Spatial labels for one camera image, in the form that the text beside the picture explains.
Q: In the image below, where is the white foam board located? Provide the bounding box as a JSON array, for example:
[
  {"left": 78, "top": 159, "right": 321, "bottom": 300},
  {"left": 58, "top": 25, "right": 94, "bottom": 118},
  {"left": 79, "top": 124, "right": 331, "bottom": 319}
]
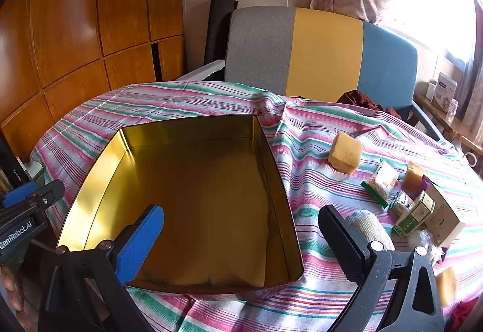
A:
[{"left": 177, "top": 60, "right": 226, "bottom": 82}]

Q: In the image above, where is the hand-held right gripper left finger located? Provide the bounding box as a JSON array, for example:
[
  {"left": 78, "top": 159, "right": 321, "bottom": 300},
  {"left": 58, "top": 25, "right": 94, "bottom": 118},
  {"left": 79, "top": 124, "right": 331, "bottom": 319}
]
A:
[{"left": 38, "top": 204, "right": 167, "bottom": 332}]

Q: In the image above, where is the yellow sponge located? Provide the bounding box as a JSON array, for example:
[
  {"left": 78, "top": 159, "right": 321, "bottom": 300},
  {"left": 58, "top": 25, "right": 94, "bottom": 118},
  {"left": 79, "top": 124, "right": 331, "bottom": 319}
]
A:
[
  {"left": 436, "top": 267, "right": 459, "bottom": 308},
  {"left": 404, "top": 161, "right": 427, "bottom": 191},
  {"left": 328, "top": 132, "right": 363, "bottom": 174}
]

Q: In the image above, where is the striped tablecloth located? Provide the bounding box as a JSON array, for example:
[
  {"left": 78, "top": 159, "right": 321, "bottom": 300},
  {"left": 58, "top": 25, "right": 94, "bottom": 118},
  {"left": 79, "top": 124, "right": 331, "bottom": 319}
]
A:
[{"left": 29, "top": 81, "right": 483, "bottom": 332}]

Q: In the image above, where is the green white packet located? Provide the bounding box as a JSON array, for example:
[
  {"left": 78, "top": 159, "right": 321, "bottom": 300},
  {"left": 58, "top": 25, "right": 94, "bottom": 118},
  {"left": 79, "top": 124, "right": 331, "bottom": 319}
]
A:
[{"left": 389, "top": 190, "right": 416, "bottom": 217}]

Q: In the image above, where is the black rolled mat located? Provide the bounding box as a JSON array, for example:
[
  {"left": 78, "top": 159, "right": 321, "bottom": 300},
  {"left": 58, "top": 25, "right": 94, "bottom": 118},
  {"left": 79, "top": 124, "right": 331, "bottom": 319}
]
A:
[{"left": 204, "top": 0, "right": 238, "bottom": 66}]

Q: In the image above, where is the grey yellow blue chair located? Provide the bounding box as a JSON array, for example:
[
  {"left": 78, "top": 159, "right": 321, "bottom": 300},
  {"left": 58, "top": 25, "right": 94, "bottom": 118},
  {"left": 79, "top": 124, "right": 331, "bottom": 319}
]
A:
[{"left": 177, "top": 6, "right": 442, "bottom": 140}]

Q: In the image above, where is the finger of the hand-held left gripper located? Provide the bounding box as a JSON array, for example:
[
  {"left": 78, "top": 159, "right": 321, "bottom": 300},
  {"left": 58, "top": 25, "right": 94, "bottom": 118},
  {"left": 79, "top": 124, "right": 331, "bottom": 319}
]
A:
[{"left": 0, "top": 180, "right": 65, "bottom": 210}]

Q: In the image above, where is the white carton box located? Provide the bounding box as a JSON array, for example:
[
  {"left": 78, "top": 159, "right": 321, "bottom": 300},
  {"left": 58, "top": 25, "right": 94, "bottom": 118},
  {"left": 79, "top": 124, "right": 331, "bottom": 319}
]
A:
[{"left": 423, "top": 175, "right": 466, "bottom": 247}]

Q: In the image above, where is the small clear plastic packet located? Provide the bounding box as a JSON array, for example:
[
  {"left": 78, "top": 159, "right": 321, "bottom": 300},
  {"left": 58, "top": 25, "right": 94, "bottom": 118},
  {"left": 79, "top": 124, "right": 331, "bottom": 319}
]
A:
[{"left": 411, "top": 230, "right": 443, "bottom": 265}]

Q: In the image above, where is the white printed box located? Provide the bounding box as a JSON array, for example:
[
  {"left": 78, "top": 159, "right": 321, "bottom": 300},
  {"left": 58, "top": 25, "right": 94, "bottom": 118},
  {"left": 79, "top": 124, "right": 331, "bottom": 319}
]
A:
[{"left": 432, "top": 71, "right": 458, "bottom": 111}]

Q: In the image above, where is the black case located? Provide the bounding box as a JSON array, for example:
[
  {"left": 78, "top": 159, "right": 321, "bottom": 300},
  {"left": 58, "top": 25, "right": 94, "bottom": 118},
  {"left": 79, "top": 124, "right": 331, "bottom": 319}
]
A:
[{"left": 0, "top": 128, "right": 31, "bottom": 185}]

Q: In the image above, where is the green white small box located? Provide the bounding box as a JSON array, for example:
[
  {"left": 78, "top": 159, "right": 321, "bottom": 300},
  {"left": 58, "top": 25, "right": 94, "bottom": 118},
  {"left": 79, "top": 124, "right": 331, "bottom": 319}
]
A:
[{"left": 392, "top": 190, "right": 435, "bottom": 240}]

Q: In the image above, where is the dark red cloth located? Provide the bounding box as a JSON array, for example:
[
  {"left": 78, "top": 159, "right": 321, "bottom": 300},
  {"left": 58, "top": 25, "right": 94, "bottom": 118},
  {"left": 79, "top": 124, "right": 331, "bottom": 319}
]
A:
[{"left": 336, "top": 89, "right": 401, "bottom": 117}]

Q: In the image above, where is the clear snack packet green edge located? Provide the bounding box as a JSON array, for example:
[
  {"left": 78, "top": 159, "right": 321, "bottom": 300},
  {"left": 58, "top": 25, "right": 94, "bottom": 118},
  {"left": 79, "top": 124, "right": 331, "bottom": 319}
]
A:
[{"left": 360, "top": 160, "right": 400, "bottom": 209}]

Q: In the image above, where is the wooden cabinet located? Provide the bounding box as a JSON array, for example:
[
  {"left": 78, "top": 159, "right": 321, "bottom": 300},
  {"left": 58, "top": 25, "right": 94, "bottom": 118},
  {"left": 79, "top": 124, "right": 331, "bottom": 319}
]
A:
[{"left": 0, "top": 0, "right": 185, "bottom": 163}]

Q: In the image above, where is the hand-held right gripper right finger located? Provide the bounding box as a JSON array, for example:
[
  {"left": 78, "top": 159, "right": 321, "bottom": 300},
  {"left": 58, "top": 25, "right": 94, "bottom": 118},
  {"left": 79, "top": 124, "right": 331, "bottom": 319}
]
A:
[{"left": 318, "top": 205, "right": 445, "bottom": 332}]

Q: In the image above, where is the white bandage roll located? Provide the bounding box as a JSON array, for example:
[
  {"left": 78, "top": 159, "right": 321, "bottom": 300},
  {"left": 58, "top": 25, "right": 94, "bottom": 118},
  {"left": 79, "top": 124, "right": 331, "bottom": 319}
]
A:
[{"left": 345, "top": 210, "right": 395, "bottom": 251}]

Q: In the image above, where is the person's left hand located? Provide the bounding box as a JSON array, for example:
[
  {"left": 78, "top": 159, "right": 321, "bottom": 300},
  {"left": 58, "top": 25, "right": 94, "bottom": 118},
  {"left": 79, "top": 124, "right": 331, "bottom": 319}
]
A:
[{"left": 0, "top": 266, "right": 24, "bottom": 314}]

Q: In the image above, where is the magenta cloth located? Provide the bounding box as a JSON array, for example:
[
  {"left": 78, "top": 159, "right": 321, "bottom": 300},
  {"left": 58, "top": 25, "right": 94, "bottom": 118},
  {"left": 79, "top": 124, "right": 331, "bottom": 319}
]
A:
[{"left": 449, "top": 298, "right": 483, "bottom": 332}]

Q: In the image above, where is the gold tin box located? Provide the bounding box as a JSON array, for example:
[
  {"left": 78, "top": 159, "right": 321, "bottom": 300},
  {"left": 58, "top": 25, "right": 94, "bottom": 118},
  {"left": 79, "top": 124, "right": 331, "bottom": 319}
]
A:
[{"left": 56, "top": 114, "right": 304, "bottom": 300}]

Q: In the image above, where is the wooden side table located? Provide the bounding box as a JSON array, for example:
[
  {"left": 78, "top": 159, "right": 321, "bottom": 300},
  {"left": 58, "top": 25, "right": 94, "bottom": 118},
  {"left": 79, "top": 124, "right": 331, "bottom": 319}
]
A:
[{"left": 413, "top": 90, "right": 483, "bottom": 155}]

